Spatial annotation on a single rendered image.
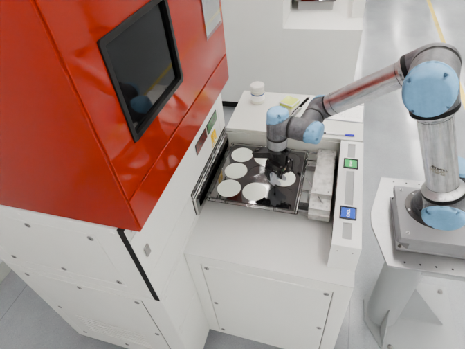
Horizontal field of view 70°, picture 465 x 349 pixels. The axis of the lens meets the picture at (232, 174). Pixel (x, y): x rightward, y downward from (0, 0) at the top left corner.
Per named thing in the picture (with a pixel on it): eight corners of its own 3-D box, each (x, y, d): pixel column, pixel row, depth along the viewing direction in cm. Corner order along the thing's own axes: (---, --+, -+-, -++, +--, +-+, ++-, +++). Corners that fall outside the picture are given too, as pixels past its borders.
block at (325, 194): (310, 197, 135) (311, 192, 133) (311, 191, 137) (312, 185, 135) (331, 200, 133) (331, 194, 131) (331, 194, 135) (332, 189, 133)
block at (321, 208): (308, 212, 129) (308, 207, 127) (308, 206, 132) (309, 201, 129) (329, 215, 127) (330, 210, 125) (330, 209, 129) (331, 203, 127)
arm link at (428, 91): (470, 203, 108) (461, 39, 80) (468, 239, 99) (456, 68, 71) (427, 201, 115) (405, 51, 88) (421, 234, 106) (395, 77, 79)
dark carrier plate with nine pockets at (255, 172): (210, 197, 138) (210, 197, 137) (232, 145, 161) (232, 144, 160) (293, 210, 129) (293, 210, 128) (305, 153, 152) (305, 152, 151)
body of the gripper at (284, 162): (281, 181, 126) (281, 156, 118) (263, 171, 131) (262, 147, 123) (293, 170, 130) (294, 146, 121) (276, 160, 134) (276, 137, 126)
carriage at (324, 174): (307, 219, 131) (308, 214, 129) (317, 158, 155) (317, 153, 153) (328, 221, 129) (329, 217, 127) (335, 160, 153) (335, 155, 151)
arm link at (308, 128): (329, 112, 111) (297, 106, 116) (318, 131, 104) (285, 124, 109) (326, 131, 117) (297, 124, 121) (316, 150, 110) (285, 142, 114)
